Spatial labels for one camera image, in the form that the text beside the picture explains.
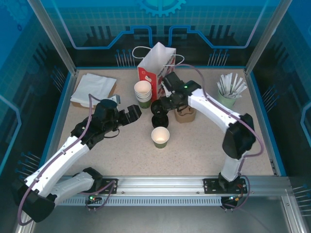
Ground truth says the brown pulp cup carrier stack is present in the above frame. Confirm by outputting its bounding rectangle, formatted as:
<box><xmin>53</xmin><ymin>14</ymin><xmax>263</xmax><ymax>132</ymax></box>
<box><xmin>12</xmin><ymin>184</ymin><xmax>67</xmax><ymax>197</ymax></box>
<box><xmin>174</xmin><ymin>106</ymin><xmax>196</xmax><ymax>124</ymax></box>

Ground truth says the aluminium frame post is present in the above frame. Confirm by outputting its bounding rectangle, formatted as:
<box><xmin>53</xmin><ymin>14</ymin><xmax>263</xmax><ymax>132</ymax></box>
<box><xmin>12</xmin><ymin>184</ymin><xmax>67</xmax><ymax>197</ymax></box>
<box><xmin>244</xmin><ymin>0</ymin><xmax>294</xmax><ymax>75</ymax></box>
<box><xmin>26</xmin><ymin>0</ymin><xmax>79</xmax><ymax>76</ymax></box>

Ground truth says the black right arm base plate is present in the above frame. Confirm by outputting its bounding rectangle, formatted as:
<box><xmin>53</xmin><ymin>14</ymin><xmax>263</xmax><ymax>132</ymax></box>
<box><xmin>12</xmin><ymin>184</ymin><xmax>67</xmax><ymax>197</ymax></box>
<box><xmin>203</xmin><ymin>178</ymin><xmax>248</xmax><ymax>195</ymax></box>

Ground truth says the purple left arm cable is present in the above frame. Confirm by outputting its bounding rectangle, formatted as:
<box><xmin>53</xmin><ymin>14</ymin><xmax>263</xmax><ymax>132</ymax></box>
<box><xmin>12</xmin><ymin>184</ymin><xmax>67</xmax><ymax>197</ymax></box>
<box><xmin>17</xmin><ymin>94</ymin><xmax>118</xmax><ymax>226</ymax></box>

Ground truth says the white red paper gift bag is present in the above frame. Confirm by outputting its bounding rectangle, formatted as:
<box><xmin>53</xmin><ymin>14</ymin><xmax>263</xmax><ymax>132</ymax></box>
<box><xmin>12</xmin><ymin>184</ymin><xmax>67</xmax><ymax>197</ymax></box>
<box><xmin>132</xmin><ymin>42</ymin><xmax>185</xmax><ymax>102</ymax></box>

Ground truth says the grey slotted cable duct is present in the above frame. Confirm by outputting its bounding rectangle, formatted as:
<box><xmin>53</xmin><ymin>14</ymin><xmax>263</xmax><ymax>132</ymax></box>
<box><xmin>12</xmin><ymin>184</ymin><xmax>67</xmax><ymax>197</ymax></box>
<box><xmin>57</xmin><ymin>197</ymin><xmax>225</xmax><ymax>207</ymax></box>

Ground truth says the right green lit connector board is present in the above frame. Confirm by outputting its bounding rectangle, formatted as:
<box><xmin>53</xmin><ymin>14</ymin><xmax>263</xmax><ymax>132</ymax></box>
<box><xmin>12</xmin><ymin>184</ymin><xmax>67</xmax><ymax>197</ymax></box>
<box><xmin>222</xmin><ymin>194</ymin><xmax>243</xmax><ymax>207</ymax></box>

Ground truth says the left aluminium frame post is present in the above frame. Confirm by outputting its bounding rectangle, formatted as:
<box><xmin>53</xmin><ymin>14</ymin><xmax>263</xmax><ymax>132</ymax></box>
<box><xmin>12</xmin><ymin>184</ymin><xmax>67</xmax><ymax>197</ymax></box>
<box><xmin>26</xmin><ymin>0</ymin><xmax>79</xmax><ymax>76</ymax></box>

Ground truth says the left green lit connector board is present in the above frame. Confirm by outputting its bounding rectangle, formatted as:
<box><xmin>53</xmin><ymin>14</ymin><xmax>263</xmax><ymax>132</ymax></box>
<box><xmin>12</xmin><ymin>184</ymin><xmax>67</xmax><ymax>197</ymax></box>
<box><xmin>85</xmin><ymin>194</ymin><xmax>103</xmax><ymax>204</ymax></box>

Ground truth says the stack of black cup lids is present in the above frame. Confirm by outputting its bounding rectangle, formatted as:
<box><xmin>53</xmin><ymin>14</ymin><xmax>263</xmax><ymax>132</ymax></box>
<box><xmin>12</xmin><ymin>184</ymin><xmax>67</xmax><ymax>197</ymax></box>
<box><xmin>151</xmin><ymin>114</ymin><xmax>169</xmax><ymax>129</ymax></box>

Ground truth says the stack of white napkins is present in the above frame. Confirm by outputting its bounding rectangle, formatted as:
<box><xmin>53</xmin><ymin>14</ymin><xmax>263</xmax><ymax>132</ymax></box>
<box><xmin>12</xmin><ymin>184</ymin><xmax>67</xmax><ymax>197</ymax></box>
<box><xmin>70</xmin><ymin>73</ymin><xmax>117</xmax><ymax>107</ymax></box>

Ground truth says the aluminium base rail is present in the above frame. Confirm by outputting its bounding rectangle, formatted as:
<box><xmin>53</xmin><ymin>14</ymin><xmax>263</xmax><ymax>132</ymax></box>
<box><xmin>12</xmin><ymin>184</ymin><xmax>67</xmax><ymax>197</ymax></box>
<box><xmin>52</xmin><ymin>175</ymin><xmax>292</xmax><ymax>196</ymax></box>

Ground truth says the green lit connector board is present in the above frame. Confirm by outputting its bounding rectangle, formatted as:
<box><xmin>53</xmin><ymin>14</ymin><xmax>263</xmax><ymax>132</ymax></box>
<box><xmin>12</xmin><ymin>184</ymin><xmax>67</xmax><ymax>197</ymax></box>
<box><xmin>85</xmin><ymin>194</ymin><xmax>103</xmax><ymax>204</ymax></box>
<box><xmin>222</xmin><ymin>194</ymin><xmax>243</xmax><ymax>207</ymax></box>

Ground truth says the right aluminium frame post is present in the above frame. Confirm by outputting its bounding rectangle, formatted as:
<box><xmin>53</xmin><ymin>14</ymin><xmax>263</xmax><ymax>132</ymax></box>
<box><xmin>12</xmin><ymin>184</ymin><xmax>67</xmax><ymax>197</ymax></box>
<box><xmin>244</xmin><ymin>0</ymin><xmax>294</xmax><ymax>75</ymax></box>

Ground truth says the stack of green paper cups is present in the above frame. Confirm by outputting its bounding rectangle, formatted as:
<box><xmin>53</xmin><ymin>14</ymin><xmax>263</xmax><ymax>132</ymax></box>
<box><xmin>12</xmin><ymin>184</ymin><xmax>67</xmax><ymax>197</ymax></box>
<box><xmin>134</xmin><ymin>81</ymin><xmax>153</xmax><ymax>109</ymax></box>

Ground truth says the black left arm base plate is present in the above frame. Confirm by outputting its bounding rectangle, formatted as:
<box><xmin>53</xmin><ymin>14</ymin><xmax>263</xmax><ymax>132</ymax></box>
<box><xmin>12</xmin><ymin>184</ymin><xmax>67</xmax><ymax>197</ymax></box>
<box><xmin>96</xmin><ymin>178</ymin><xmax>119</xmax><ymax>195</ymax></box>

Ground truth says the bundle of white wrapped straws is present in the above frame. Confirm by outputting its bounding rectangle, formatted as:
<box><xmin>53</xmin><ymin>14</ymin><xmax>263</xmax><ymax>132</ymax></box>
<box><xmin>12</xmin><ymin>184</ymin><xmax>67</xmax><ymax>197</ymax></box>
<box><xmin>216</xmin><ymin>72</ymin><xmax>248</xmax><ymax>100</ymax></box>

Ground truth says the thin black left camera cable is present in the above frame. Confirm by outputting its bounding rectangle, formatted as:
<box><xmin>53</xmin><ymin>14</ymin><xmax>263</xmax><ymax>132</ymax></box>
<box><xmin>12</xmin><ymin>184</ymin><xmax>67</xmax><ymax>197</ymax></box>
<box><xmin>105</xmin><ymin>128</ymin><xmax>120</xmax><ymax>139</ymax></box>

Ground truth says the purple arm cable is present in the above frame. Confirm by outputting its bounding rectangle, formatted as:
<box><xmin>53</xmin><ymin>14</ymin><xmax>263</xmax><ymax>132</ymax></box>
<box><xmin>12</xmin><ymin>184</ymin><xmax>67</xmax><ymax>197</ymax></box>
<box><xmin>17</xmin><ymin>94</ymin><xmax>118</xmax><ymax>226</ymax></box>
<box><xmin>174</xmin><ymin>64</ymin><xmax>265</xmax><ymax>212</ymax></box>

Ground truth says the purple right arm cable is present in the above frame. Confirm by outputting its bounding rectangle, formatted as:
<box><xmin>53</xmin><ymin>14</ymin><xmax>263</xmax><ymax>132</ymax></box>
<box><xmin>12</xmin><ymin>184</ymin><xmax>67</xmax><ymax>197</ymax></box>
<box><xmin>174</xmin><ymin>64</ymin><xmax>265</xmax><ymax>212</ymax></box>

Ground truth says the single green paper cup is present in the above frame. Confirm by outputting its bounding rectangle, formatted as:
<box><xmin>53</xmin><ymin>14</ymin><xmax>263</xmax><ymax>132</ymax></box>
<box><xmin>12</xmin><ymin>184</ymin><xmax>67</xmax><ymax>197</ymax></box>
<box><xmin>151</xmin><ymin>126</ymin><xmax>170</xmax><ymax>149</ymax></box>

